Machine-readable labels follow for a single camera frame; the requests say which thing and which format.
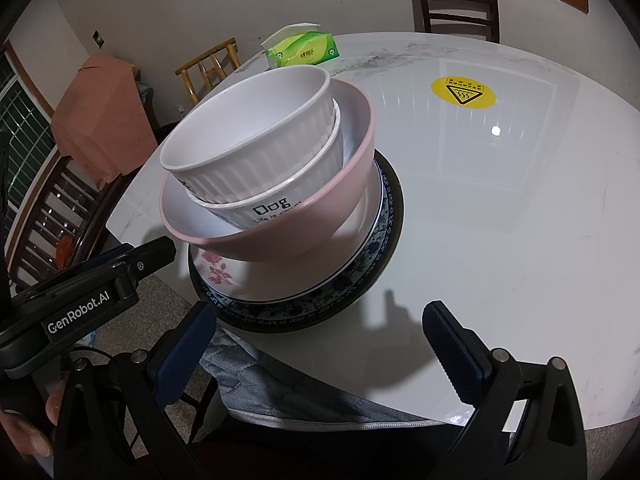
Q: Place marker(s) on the pink cloth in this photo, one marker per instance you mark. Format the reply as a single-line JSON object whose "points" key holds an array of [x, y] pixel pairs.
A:
{"points": [[95, 110]]}

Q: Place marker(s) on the white ribbed bowl black print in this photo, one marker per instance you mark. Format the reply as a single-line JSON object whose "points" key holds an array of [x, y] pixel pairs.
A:
{"points": [[300, 195]]}

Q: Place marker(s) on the white plate with pink flowers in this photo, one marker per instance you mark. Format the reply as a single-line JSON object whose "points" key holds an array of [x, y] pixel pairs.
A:
{"points": [[280, 280]]}

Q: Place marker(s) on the large blue floral plate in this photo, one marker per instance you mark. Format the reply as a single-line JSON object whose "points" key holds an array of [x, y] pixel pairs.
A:
{"points": [[300, 317]]}

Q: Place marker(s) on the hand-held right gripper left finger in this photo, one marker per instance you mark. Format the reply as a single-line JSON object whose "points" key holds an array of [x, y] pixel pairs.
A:
{"points": [[180, 355]]}

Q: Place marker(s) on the white ribbed bowl pink base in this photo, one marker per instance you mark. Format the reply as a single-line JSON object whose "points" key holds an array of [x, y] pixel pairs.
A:
{"points": [[250, 160]]}

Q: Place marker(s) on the bamboo chair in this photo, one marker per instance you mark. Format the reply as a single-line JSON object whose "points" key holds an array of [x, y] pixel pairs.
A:
{"points": [[233, 57]]}

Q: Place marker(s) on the person's left hand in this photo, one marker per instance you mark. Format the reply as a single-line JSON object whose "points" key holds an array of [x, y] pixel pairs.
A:
{"points": [[20, 435]]}

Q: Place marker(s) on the dark wooden chair curved back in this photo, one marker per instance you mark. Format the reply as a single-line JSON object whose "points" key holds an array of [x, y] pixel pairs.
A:
{"points": [[95, 225]]}

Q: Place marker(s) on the wall socket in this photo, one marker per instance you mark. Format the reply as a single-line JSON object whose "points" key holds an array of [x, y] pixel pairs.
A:
{"points": [[98, 38]]}

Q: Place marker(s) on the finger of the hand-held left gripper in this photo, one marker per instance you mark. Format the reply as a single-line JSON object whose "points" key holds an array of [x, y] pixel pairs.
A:
{"points": [[100, 260], [150, 257]]}

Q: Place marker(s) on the green tissue pack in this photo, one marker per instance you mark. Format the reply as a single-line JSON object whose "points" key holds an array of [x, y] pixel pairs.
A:
{"points": [[305, 52]]}

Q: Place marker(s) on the orange bag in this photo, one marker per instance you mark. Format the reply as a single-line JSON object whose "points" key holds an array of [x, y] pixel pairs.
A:
{"points": [[65, 255]]}

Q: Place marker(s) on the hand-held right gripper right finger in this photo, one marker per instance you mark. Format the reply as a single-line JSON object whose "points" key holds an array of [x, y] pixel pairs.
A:
{"points": [[457, 355]]}

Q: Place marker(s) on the grey quilted jacket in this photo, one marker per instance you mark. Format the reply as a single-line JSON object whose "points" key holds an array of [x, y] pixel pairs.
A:
{"points": [[300, 395]]}

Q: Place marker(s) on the yellow round warning sticker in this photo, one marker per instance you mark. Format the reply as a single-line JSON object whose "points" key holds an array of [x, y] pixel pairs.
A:
{"points": [[445, 95]]}

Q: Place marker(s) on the white framed grille window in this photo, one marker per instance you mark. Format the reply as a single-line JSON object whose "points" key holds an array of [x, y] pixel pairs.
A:
{"points": [[20, 125]]}

